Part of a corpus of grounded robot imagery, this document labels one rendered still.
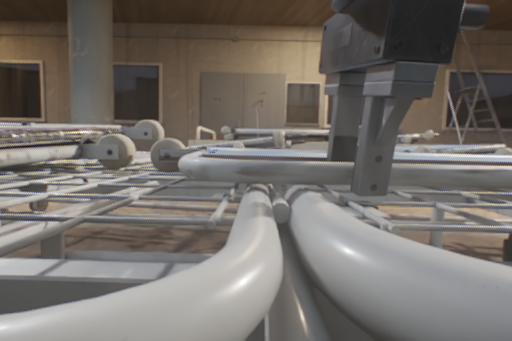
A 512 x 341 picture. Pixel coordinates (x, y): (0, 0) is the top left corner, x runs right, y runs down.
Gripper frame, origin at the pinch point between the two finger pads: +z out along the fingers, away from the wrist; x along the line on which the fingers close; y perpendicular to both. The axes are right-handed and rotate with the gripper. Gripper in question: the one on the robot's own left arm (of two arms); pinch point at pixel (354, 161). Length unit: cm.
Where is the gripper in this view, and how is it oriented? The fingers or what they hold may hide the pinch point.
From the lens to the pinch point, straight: 27.5
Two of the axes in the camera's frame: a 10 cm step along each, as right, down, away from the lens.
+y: 9.9, 0.2, 1.1
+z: -0.5, 9.6, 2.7
